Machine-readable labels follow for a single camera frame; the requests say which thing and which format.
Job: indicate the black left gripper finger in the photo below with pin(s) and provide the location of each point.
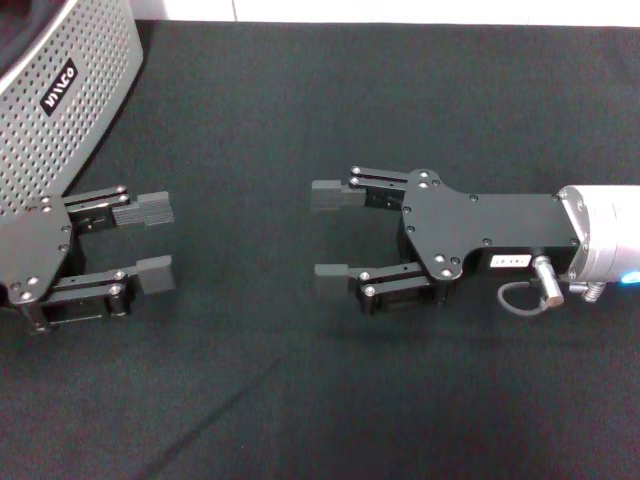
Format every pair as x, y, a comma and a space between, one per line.
145, 210
155, 275

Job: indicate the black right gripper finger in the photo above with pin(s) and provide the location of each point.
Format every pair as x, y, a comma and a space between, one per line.
330, 195
332, 280

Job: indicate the grey perforated storage box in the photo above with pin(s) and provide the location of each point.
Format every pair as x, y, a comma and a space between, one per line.
75, 130

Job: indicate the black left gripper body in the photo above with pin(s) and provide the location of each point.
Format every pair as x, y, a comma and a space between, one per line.
35, 250

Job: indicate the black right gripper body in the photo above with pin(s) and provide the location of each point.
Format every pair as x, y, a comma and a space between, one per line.
475, 225

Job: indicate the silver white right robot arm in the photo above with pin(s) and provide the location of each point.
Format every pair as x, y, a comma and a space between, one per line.
610, 230

